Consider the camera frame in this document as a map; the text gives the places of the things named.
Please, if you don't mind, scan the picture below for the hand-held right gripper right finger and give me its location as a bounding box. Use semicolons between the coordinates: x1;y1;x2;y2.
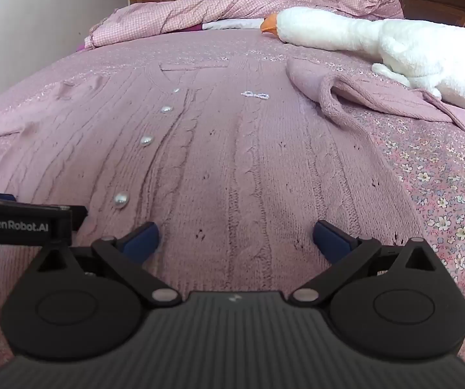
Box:
288;219;449;307

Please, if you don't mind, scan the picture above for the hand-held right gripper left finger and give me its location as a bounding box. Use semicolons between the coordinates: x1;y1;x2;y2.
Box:
27;221;182;307

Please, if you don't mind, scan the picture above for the pink knitted cardigan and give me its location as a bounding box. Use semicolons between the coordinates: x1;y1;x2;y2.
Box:
0;57;465;322

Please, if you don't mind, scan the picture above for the white goose plush toy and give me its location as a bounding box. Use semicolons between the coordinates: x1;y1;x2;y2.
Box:
260;6;465;114

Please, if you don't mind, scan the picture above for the pink checked duvet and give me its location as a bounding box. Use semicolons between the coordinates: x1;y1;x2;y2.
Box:
83;0;294;50

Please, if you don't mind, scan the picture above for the white cloth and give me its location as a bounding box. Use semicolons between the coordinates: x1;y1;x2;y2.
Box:
202;18;266;31

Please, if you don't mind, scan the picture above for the crumpled pink floral blanket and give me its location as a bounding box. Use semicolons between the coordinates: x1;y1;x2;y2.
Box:
283;0;404;20

